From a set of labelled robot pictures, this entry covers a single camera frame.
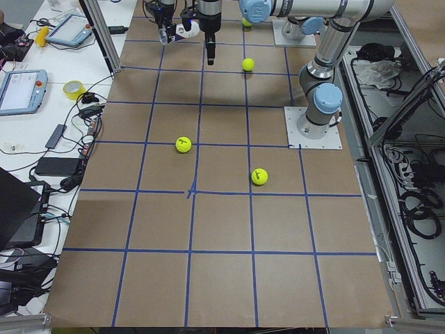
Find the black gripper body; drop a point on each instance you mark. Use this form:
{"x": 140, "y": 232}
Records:
{"x": 165, "y": 17}
{"x": 209, "y": 19}

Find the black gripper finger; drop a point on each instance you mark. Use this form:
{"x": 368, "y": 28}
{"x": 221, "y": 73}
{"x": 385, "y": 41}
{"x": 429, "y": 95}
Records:
{"x": 171, "y": 32}
{"x": 210, "y": 48}
{"x": 162, "y": 33}

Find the clear tennis ball can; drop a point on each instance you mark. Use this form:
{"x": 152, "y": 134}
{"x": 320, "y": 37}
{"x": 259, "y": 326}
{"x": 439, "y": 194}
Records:
{"x": 181, "y": 33}

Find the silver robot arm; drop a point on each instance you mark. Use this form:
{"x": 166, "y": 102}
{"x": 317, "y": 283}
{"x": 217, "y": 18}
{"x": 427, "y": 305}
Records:
{"x": 316, "y": 79}
{"x": 253, "y": 11}

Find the tennis ball at far edge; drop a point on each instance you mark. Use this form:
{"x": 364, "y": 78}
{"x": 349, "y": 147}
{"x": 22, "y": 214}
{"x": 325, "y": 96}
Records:
{"x": 246, "y": 23}

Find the tennis ball upper middle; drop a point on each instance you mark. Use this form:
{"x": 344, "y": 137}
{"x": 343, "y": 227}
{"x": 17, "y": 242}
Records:
{"x": 248, "y": 64}

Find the tennis ball near centre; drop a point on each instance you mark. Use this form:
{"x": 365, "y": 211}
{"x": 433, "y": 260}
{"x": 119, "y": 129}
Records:
{"x": 183, "y": 144}

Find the tennis ball lower right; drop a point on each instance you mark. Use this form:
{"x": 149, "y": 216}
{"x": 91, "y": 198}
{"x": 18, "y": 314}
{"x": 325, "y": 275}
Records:
{"x": 259, "y": 176}

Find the blue teach pendant upper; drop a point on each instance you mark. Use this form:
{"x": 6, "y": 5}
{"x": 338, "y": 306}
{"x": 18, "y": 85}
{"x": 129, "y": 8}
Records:
{"x": 71, "y": 32}

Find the blue teach pendant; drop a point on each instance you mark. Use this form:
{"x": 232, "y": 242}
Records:
{"x": 71, "y": 32}
{"x": 22, "y": 92}

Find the yellow tape roll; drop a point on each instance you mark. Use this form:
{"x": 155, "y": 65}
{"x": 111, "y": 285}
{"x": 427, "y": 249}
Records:
{"x": 74, "y": 89}

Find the yellow toy on table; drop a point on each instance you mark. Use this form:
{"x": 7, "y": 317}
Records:
{"x": 40, "y": 39}

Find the grey usb hub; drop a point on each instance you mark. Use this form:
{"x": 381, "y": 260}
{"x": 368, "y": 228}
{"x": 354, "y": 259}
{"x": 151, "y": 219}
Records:
{"x": 55, "y": 136}

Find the blue teach pendant lower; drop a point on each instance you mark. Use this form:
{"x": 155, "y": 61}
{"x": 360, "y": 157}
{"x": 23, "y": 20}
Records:
{"x": 22, "y": 92}

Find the black power brick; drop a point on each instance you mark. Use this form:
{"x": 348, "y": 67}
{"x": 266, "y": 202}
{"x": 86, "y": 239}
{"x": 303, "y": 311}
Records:
{"x": 56, "y": 166}

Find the crumpled white cloth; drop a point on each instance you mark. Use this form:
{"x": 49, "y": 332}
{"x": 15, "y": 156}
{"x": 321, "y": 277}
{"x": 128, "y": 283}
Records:
{"x": 381, "y": 74}

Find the black laptop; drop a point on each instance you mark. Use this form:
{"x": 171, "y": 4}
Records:
{"x": 23, "y": 205}

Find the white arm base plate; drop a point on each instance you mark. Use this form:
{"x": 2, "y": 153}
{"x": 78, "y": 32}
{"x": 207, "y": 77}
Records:
{"x": 301, "y": 134}
{"x": 294, "y": 32}

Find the aluminium frame post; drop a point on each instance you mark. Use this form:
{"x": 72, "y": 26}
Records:
{"x": 93, "y": 13}

